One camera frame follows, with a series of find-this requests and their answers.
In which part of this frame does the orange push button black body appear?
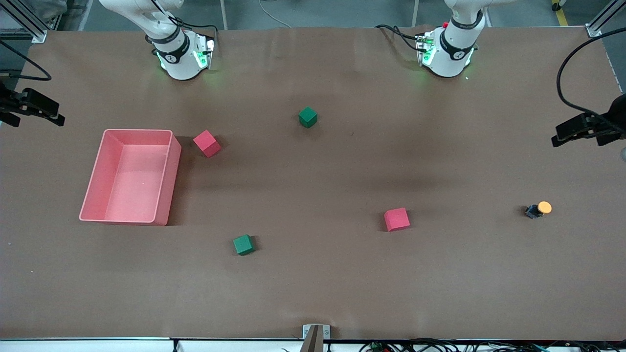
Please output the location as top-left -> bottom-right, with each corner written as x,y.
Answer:
525,201 -> 553,219

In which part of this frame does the pink plastic tray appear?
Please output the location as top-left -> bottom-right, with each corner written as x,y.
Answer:
79,129 -> 182,226

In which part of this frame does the red foam cube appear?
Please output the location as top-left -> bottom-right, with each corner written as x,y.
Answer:
193,130 -> 222,158
384,207 -> 411,232

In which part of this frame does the brown table mat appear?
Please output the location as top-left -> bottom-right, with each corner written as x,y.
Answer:
0,25 -> 626,341

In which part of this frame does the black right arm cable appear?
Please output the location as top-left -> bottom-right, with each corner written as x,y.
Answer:
0,38 -> 52,82

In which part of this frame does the aluminium frame profile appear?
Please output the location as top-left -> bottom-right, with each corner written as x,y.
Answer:
586,0 -> 626,38
0,0 -> 48,44

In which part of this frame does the black right base cable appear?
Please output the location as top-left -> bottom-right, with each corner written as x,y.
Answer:
147,0 -> 219,49

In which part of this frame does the black base cable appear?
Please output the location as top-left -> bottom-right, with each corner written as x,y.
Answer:
375,23 -> 431,52
147,0 -> 219,49

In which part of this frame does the black left base cable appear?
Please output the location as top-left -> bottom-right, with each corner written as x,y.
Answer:
375,23 -> 431,52

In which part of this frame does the white floor cable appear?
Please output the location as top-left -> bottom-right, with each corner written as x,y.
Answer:
258,0 -> 292,28

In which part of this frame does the black cable bundle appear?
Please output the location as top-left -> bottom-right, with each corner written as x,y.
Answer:
359,338 -> 626,352

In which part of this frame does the grey metal bracket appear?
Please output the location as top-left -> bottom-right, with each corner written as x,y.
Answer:
302,324 -> 331,341

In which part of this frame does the brown camera pole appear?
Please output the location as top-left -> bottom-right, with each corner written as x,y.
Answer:
299,326 -> 324,352

